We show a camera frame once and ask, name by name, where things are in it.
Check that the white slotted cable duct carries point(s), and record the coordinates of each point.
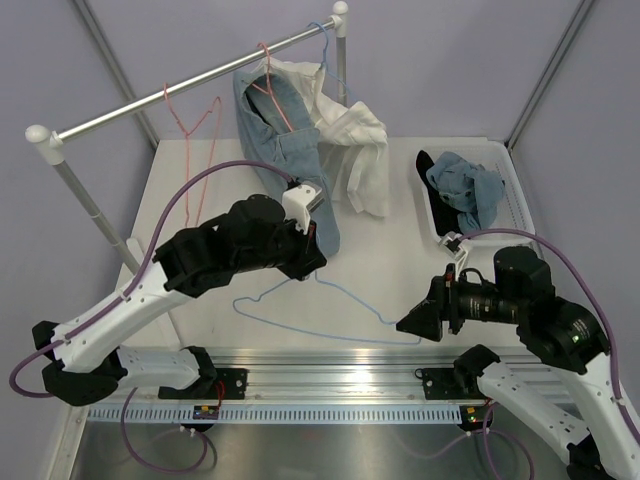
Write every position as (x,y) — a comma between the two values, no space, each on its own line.
(279,414)

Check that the white shirt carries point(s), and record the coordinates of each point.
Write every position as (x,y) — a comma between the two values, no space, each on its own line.
(353,143)

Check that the blue hanger with denim shirt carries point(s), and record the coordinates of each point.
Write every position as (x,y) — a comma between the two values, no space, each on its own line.
(321,309)

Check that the silver clothes rack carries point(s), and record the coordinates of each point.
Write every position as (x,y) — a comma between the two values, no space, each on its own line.
(49,143)

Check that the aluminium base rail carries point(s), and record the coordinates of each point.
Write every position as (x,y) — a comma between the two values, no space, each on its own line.
(305,376)

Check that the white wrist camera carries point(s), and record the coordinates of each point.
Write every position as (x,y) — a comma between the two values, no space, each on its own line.
(451,243)
(299,202)

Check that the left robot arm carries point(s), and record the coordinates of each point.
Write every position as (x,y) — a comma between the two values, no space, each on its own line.
(88,360)

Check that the blue denim jeans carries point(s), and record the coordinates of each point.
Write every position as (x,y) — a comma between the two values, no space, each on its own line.
(265,138)

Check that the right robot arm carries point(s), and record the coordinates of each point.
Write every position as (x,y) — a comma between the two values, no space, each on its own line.
(564,336)

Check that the light blue denim shirt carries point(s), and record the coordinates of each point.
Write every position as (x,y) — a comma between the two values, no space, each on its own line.
(471,190)

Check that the black skirt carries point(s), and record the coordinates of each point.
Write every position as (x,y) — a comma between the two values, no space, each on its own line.
(445,217)

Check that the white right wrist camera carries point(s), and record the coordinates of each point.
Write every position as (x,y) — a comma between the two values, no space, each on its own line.
(451,243)

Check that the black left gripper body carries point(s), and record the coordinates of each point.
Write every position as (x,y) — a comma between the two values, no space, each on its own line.
(290,248)

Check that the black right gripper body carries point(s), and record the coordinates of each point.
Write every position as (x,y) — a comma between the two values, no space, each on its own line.
(475,300)

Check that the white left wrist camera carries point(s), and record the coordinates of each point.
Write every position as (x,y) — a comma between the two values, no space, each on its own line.
(299,202)

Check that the pink hanger with jeans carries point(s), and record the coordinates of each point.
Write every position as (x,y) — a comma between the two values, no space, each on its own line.
(269,86)

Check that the pink wire hanger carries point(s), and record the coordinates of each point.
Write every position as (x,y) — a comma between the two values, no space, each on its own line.
(200,141)

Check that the blue hanger with white shirt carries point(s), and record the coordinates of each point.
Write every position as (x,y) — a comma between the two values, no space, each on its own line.
(344,93)

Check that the white plastic basket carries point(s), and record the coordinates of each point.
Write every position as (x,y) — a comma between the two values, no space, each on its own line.
(512,210)

